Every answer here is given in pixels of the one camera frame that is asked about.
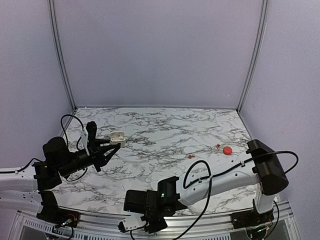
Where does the aluminium frame post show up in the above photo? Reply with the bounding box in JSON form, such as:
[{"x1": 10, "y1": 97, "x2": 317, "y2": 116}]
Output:
[
  {"x1": 236, "y1": 0, "x2": 270, "y2": 114},
  {"x1": 47, "y1": 0, "x2": 77, "y2": 112}
]

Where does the red round cap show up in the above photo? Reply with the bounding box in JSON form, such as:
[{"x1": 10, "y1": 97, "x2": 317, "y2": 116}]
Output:
[{"x1": 223, "y1": 146, "x2": 233, "y2": 156}]

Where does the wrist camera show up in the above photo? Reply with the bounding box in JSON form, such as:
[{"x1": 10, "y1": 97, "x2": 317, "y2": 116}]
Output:
[
  {"x1": 117, "y1": 215, "x2": 147, "y2": 233},
  {"x1": 80, "y1": 121, "x2": 97, "y2": 156}
]

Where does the right aluminium frame post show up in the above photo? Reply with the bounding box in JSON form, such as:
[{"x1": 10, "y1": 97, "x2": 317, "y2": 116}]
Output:
[{"x1": 236, "y1": 0, "x2": 270, "y2": 114}]

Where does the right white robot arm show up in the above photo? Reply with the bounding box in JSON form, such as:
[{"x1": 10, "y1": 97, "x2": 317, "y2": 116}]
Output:
[{"x1": 118, "y1": 139, "x2": 289, "y2": 234}]

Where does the white earbuds charging case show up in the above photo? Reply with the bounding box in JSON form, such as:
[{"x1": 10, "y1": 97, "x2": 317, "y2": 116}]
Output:
[{"x1": 109, "y1": 131, "x2": 126, "y2": 148}]

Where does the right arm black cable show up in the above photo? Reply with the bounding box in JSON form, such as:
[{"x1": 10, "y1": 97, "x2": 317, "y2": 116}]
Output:
[{"x1": 129, "y1": 150, "x2": 300, "y2": 240}]

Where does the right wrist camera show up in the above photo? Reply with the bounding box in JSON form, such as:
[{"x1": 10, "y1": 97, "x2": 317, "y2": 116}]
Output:
[{"x1": 117, "y1": 215, "x2": 147, "y2": 233}]

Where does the left aluminium frame post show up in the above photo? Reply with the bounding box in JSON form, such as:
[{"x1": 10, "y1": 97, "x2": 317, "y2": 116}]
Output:
[{"x1": 47, "y1": 0, "x2": 77, "y2": 112}]

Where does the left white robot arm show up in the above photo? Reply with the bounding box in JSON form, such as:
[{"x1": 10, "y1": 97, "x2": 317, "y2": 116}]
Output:
[{"x1": 0, "y1": 134, "x2": 126, "y2": 223}]

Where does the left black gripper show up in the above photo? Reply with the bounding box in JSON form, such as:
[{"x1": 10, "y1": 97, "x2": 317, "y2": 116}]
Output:
[{"x1": 58, "y1": 138, "x2": 120, "y2": 178}]

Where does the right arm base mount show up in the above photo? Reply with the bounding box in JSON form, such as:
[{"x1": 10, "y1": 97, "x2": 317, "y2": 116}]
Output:
[{"x1": 230, "y1": 199, "x2": 274, "y2": 229}]

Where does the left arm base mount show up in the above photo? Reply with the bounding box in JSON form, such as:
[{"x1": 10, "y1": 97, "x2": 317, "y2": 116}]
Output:
[{"x1": 36, "y1": 190, "x2": 80, "y2": 228}]

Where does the aluminium front rail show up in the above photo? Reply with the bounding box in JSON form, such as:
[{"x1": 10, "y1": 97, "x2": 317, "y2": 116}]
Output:
[{"x1": 8, "y1": 202, "x2": 300, "y2": 240}]

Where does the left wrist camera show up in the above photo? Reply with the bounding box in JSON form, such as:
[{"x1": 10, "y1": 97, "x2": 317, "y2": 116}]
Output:
[{"x1": 80, "y1": 121, "x2": 97, "y2": 156}]

